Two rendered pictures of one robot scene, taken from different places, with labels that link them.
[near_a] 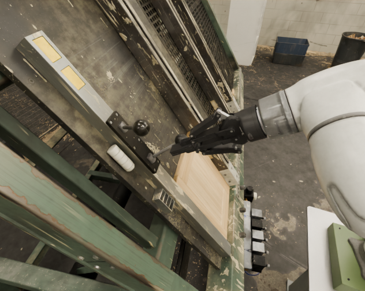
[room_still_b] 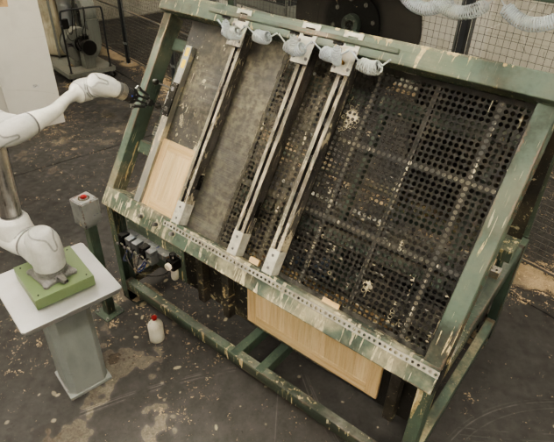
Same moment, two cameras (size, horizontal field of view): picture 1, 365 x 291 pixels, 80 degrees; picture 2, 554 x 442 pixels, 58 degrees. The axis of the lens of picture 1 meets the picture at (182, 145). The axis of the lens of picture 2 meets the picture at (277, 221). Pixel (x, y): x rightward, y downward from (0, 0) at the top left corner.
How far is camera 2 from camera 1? 3.11 m
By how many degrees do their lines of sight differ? 83
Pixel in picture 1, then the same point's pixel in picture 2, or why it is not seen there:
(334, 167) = not seen: hidden behind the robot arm
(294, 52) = not seen: outside the picture
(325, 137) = not seen: hidden behind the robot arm
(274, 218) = (174, 420)
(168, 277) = (129, 129)
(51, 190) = (149, 73)
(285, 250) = (132, 400)
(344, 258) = (74, 258)
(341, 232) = (83, 272)
